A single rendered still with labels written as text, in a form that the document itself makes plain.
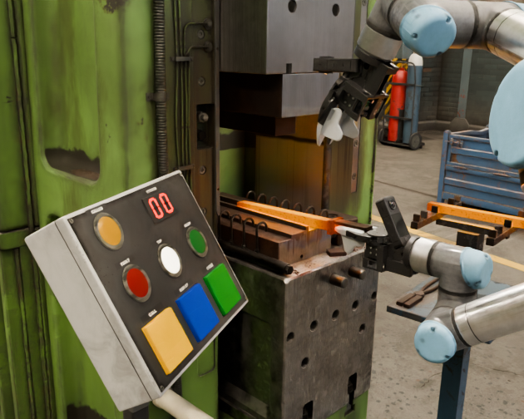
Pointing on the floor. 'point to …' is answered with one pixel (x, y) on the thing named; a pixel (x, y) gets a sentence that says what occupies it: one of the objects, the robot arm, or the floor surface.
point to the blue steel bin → (480, 175)
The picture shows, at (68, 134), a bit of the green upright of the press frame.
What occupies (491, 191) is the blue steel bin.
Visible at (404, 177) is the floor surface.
